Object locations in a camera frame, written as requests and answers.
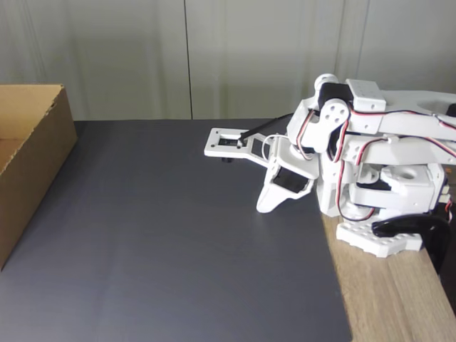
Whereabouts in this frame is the white panelled cabinet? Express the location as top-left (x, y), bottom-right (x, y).
top-left (0, 0), bottom-right (456, 122)

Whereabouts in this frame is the black table clamp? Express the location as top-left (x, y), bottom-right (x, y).
top-left (371, 213), bottom-right (452, 275)

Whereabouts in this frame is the brown cardboard box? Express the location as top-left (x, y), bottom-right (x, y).
top-left (0, 83), bottom-right (78, 271)

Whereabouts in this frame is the black table mat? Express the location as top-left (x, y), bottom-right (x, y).
top-left (0, 119), bottom-right (353, 342)

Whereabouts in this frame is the black camera cable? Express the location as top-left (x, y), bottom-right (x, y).
top-left (240, 113), bottom-right (295, 142)

